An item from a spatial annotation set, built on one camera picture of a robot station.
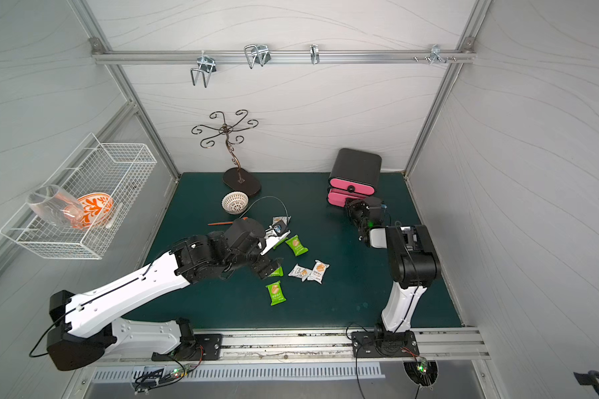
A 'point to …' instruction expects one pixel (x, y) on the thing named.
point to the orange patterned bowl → (97, 207)
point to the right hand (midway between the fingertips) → (346, 197)
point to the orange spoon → (218, 224)
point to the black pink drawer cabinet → (354, 174)
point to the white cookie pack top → (278, 219)
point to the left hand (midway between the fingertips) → (272, 246)
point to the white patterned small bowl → (235, 202)
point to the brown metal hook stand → (239, 179)
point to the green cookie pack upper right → (296, 245)
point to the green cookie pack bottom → (276, 293)
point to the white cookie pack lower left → (299, 272)
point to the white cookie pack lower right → (319, 271)
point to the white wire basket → (120, 169)
